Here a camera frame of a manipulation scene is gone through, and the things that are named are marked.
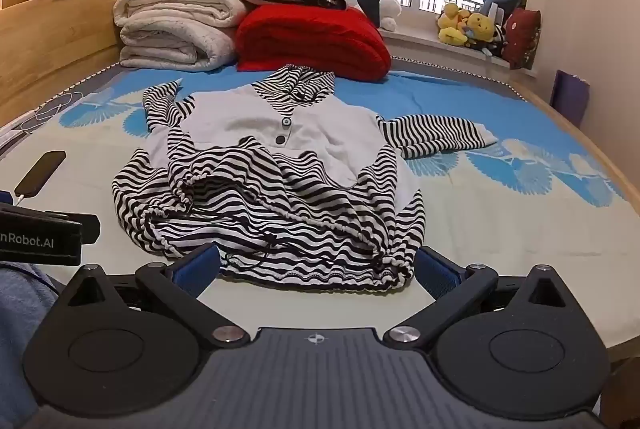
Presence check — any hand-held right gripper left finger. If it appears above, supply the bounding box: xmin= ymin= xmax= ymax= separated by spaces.
xmin=64 ymin=243 xmax=252 ymax=350

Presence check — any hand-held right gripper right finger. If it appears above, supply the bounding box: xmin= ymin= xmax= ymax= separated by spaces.
xmin=382 ymin=246 xmax=571 ymax=350

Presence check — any black white striped hoodie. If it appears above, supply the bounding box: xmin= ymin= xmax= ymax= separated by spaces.
xmin=111 ymin=64 xmax=498 ymax=294

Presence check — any black phone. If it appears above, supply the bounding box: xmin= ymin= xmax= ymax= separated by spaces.
xmin=15 ymin=150 xmax=67 ymax=200

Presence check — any blue and cream bed sheet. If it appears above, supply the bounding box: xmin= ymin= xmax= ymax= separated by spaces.
xmin=0 ymin=56 xmax=628 ymax=350

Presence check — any person's blue clothing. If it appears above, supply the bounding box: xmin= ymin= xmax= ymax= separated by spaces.
xmin=0 ymin=261 xmax=58 ymax=415

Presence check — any purple box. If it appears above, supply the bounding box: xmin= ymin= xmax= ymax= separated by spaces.
xmin=549 ymin=70 xmax=591 ymax=128

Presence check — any striped bee plush toy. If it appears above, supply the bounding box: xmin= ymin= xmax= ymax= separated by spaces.
xmin=482 ymin=24 xmax=508 ymax=57

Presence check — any yellow duck plush toy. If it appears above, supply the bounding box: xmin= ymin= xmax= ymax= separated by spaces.
xmin=437 ymin=3 xmax=473 ymax=46

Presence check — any cream folded fleece blanket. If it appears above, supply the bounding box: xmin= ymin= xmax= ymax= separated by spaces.
xmin=114 ymin=0 xmax=249 ymax=72

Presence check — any yellow and blue plush toy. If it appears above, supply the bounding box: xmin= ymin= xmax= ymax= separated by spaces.
xmin=465 ymin=11 xmax=497 ymax=47

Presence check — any red folded blanket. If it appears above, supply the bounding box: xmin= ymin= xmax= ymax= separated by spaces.
xmin=234 ymin=5 xmax=392 ymax=83

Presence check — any white plush toy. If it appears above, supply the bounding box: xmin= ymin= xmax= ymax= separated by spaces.
xmin=377 ymin=0 xmax=402 ymax=32

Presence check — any white cable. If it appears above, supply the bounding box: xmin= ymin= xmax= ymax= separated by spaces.
xmin=0 ymin=91 xmax=83 ymax=144

